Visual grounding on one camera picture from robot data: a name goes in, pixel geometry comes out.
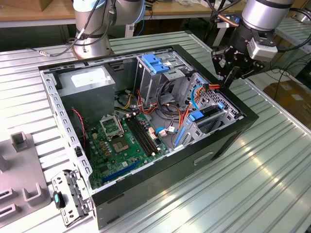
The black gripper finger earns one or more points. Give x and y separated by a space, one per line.
218 65
252 68

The hard disk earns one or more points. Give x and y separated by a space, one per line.
195 116

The grey metal disk bay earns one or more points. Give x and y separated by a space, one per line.
211 128

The brown cardboard box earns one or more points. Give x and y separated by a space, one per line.
291 104

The small metal slat table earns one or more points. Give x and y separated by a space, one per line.
298 36

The blue plastic bay latch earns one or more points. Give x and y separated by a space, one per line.
151 61

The grey metal drive cage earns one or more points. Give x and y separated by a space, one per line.
150 85

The black RAM slot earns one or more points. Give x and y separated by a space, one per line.
137 136
143 136
147 136
140 136

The black open PC case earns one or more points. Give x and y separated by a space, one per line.
170 170

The green motherboard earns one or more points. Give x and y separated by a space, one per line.
126 157

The grey power supply unit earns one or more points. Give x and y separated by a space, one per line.
87 102

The blue expansion slot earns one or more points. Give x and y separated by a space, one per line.
121 171

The small black case clip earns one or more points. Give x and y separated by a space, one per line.
78 152

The tan cardboard box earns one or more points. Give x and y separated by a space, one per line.
39 4

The black teal latch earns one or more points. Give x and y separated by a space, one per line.
58 200

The grey parts rack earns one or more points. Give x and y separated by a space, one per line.
19 174

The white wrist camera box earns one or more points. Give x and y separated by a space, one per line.
261 52

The grey metal slot bracket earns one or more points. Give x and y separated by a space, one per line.
57 184

